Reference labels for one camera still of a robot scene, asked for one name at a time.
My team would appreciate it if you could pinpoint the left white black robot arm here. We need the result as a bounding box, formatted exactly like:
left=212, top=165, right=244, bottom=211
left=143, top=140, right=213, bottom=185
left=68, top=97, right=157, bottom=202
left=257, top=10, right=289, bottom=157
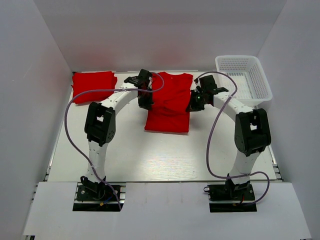
left=84, top=69, right=154, bottom=183

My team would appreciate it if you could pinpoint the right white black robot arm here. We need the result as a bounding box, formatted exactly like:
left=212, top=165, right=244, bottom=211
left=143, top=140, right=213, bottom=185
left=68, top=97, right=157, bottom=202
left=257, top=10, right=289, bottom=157
left=186, top=71, right=271, bottom=194

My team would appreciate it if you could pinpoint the folded red t shirt stack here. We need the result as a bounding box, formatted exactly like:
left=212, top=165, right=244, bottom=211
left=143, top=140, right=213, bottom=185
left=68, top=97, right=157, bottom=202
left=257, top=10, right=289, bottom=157
left=72, top=71, right=118, bottom=104

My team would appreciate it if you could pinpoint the white plastic basket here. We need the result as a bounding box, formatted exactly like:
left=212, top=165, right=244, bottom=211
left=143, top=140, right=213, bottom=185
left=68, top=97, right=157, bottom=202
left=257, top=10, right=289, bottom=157
left=215, top=55, right=273, bottom=107

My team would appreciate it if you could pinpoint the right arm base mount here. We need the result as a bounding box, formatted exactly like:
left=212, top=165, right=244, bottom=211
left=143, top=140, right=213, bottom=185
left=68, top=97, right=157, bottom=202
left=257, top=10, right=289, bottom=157
left=203, top=184, right=257, bottom=213

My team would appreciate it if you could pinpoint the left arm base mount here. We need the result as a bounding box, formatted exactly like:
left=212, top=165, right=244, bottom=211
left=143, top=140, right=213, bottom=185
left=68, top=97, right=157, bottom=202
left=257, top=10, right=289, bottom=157
left=72, top=183, right=121, bottom=212

